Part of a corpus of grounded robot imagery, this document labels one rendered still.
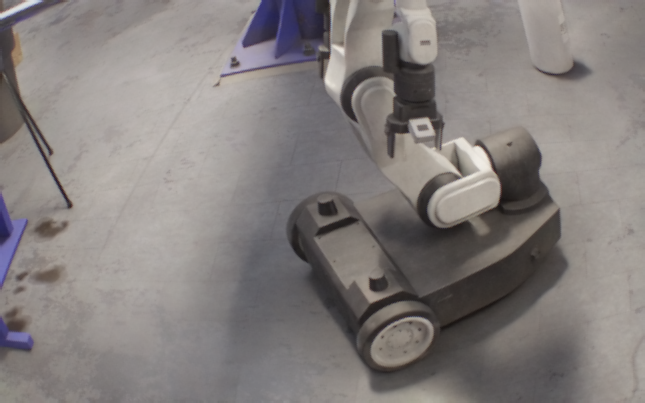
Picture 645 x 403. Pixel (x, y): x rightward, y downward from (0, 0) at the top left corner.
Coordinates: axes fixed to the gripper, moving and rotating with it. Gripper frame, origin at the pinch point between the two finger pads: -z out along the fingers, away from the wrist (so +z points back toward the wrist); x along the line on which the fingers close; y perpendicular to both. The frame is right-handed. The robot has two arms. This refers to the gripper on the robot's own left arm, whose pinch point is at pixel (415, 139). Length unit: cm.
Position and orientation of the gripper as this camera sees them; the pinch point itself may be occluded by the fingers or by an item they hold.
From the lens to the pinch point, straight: 218.4
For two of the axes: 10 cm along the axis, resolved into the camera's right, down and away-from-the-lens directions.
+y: 3.3, 4.7, -8.2
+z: -0.1, -8.7, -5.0
